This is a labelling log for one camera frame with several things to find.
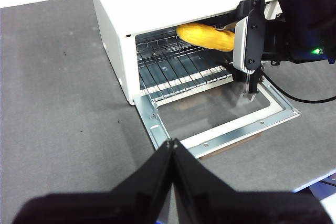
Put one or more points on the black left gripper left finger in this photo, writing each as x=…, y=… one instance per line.
x=118, y=208

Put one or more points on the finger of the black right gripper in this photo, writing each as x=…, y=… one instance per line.
x=240, y=75
x=245, y=10

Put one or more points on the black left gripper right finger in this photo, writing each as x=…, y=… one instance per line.
x=236, y=208

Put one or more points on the pale grey camera box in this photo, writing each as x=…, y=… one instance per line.
x=241, y=45

